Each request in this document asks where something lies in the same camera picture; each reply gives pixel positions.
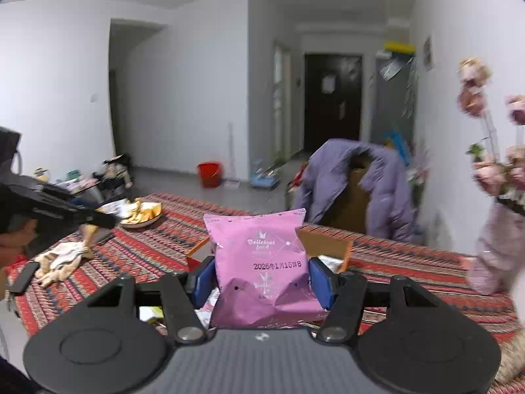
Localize red cardboard box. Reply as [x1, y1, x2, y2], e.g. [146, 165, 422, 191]
[184, 228, 355, 326]

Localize dried pink flowers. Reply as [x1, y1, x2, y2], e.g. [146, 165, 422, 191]
[456, 57, 525, 216]

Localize plain white cotton glove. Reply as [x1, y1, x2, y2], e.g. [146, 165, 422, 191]
[35, 224, 99, 272]

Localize blue plastic item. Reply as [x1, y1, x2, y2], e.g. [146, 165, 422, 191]
[250, 158, 282, 190]

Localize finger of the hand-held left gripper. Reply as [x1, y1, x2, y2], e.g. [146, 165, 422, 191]
[61, 197, 121, 231]

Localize pile of orange peels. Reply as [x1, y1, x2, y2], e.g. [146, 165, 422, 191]
[121, 198, 162, 224]

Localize purple padded jacket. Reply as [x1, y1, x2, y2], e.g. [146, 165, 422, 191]
[293, 139, 420, 243]

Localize cluttered side table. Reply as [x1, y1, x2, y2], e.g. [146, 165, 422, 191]
[32, 166, 104, 200]

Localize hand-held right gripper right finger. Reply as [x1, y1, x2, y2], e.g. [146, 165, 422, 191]
[307, 257, 440, 344]

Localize black chair with bag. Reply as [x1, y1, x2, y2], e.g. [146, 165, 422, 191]
[92, 154, 136, 203]

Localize yellow box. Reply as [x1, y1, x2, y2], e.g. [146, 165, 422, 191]
[383, 41, 416, 55]

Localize brown cardboard carton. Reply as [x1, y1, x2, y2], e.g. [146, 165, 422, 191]
[328, 154, 376, 235]

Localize grey refrigerator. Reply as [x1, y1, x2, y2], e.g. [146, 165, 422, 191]
[371, 53, 417, 148]

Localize black smartphone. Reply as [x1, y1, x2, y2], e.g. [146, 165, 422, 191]
[8, 262, 42, 295]

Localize clear document sleeve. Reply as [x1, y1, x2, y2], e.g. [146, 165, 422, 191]
[379, 59, 405, 81]

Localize person's left hand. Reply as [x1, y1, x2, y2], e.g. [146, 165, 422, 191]
[0, 217, 39, 257]

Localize dark entrance door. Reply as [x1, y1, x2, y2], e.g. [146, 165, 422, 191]
[304, 53, 364, 142]

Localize pink snack packet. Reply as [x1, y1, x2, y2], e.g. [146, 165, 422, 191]
[203, 208, 329, 330]

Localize shallow beige plate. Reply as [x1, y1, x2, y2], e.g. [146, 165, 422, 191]
[119, 202, 163, 230]

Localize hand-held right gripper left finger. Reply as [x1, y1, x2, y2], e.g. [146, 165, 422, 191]
[84, 257, 217, 346]

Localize red plastic bucket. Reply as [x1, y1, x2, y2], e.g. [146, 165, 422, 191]
[197, 162, 224, 189]

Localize dotted white cotton glove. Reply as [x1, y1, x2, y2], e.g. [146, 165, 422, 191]
[37, 263, 78, 289]

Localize pink ribbed vase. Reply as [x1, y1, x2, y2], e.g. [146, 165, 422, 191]
[467, 200, 525, 296]

